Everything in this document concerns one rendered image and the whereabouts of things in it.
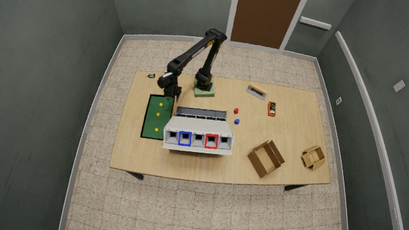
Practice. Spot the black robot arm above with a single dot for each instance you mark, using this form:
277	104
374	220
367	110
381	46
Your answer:
175	66

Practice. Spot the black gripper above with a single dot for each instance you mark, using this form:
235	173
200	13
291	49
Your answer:
178	93

